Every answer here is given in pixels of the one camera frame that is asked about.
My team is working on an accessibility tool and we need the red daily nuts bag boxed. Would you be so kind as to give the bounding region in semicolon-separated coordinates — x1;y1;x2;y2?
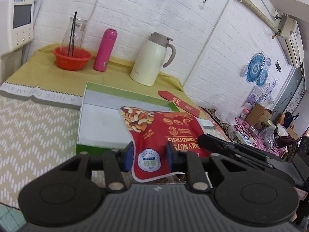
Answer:
121;106;211;183

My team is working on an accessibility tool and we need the white power strip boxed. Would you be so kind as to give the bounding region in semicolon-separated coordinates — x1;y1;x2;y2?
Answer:
236;131;256;147

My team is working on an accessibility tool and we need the green cardboard box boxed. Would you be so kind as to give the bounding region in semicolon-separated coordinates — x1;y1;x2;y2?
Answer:
76;82;178;156

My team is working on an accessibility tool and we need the red envelope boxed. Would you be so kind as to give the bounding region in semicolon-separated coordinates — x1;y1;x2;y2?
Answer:
158;91;199;118

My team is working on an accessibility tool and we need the patterned table cloth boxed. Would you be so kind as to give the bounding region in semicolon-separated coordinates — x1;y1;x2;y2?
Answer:
0;82;233;232

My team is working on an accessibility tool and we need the cream thermos jug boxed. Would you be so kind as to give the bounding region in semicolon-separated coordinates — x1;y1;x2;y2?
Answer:
130;32;176;86

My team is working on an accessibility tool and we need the red plastic basket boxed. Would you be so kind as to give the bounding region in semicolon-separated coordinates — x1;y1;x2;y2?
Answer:
53;47;93;71

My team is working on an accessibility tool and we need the pink thermos bottle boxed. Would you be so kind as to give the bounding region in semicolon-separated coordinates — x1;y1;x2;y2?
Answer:
93;28;117;72

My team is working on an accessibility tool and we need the yellow cloth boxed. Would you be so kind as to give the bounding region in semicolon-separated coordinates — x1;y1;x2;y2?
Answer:
1;44;186;100

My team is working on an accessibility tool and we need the air conditioner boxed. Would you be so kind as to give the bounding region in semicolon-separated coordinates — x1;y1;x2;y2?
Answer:
277;16;304;68

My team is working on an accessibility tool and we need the glass carafe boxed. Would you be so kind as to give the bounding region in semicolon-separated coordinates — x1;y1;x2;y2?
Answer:
60;17;87;57

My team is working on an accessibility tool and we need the black straw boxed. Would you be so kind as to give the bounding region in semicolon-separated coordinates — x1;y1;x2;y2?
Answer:
68;11;77;57

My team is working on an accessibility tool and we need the white water dispenser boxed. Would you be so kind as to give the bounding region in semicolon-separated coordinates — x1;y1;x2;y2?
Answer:
0;0;36;59

